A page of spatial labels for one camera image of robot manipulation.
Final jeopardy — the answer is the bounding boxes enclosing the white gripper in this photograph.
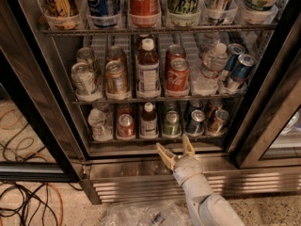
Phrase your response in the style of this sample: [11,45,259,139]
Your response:
[156,135,203,186]

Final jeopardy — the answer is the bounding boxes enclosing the green soda can front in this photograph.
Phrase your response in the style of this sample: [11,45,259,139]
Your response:
[163,111,181,137]

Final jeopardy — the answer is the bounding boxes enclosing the green soda can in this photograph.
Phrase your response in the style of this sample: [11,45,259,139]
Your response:
[163,111,181,137]
[165,101,178,112]

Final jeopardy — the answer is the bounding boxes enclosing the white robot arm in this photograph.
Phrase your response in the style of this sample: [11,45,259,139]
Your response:
[156,135,245,226]

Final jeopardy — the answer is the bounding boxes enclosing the blue can bottom shelf front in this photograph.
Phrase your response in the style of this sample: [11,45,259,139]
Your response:
[185,110,205,135]

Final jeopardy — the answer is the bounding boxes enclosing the brown tea bottle bottom shelf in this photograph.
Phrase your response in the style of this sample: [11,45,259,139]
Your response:
[140,103,157,138]

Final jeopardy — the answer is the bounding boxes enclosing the brown tea bottle shelf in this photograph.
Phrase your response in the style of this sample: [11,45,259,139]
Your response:
[140,103,157,138]
[136,39,161,98]

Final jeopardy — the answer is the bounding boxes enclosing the bronze can bottom shelf front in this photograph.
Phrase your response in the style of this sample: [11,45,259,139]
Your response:
[207,109,230,136]

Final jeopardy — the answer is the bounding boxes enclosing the bronze can shelf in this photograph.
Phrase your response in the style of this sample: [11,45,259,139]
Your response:
[207,109,230,136]
[205,98,223,114]

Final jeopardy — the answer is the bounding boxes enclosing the green soda can rear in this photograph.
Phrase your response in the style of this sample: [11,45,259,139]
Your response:
[165,101,178,112]

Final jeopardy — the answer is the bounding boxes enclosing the blue can bottom shelf rear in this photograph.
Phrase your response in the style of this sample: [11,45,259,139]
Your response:
[185,99,203,114]

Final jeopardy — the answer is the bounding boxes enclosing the red can bottom shelf front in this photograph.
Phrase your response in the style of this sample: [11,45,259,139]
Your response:
[118,114,135,137]

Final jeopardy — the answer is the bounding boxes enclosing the bronze can bottom shelf rear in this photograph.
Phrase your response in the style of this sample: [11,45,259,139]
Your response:
[205,98,223,114]

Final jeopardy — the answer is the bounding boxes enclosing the red can bottom shelf rear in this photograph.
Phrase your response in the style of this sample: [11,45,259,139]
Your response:
[117,104,133,115]

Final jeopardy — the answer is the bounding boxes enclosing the clear water bottle middle shelf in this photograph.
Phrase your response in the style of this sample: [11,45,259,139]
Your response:
[193,43,228,96]

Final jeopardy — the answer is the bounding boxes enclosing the clear water bottle shelf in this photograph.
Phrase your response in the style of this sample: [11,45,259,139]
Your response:
[193,43,228,96]
[87,102,113,142]

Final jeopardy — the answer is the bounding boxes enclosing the red cola can front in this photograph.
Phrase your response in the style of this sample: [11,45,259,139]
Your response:
[166,58,189,96]

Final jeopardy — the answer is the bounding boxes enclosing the brown tea bottle middle shelf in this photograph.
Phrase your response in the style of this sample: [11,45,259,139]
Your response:
[136,39,161,98]

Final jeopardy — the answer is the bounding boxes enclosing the clear water bottle bottom shelf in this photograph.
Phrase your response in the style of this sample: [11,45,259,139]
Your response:
[87,102,113,142]

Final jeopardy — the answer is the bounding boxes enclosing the right glass fridge door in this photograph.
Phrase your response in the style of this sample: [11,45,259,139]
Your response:
[231,12,301,169]

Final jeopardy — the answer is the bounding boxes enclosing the glass fridge door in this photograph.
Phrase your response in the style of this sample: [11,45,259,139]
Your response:
[0,0,85,182]
[231,12,301,169]

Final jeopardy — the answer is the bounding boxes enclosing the steel fridge cabinet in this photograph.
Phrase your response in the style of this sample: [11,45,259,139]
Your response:
[8,0,301,205]

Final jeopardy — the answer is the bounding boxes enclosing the red cola can rear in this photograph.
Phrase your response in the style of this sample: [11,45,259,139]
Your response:
[166,44,186,62]

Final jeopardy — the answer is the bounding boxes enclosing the orange can middle shelf front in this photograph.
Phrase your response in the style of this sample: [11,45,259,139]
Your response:
[105,60,129,100]

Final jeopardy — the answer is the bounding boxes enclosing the orange can shelf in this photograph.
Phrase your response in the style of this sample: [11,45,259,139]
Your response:
[105,60,129,100]
[106,46,126,64]

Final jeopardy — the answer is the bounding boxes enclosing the blue energy can front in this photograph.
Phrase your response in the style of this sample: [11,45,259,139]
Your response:
[225,54,256,89]

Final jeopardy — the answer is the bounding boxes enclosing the blue energy can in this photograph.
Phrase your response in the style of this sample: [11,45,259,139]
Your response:
[225,54,256,89]
[220,43,246,82]

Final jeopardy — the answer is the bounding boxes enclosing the blue energy can rear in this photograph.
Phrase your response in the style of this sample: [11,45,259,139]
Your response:
[220,43,246,82]

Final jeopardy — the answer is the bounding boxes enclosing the orange can middle shelf rear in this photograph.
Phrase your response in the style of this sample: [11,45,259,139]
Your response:
[106,46,126,64]

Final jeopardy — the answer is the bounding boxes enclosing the silver can middle shelf front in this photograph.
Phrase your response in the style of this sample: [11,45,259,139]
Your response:
[71,62,102,102]

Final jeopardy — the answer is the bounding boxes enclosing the silver can shelf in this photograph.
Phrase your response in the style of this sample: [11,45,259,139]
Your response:
[76,47,97,68]
[71,62,102,102]

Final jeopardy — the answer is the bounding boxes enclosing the silver can middle shelf rear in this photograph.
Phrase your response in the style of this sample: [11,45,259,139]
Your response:
[76,47,97,68]

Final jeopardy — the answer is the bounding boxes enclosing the left glass fridge door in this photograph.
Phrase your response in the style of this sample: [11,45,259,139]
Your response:
[0,0,85,182]

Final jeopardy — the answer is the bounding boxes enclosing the red cola can top shelf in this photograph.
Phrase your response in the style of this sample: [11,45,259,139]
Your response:
[130,0,159,27]

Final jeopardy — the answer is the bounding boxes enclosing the blue red can top shelf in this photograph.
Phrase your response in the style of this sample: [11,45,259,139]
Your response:
[205,0,232,24]

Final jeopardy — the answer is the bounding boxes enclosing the blue pepsi can top shelf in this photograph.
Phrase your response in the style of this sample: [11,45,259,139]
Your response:
[87,0,120,28]

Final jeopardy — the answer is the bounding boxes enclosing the yellow can top shelf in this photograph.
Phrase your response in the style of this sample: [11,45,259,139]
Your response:
[45,0,79,29]

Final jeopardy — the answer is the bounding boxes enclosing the clear plastic bin of bottles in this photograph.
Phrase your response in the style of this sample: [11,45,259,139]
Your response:
[101,200,194,226]

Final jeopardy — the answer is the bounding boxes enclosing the black and orange floor cables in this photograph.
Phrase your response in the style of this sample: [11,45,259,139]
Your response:
[0,107,83,226]

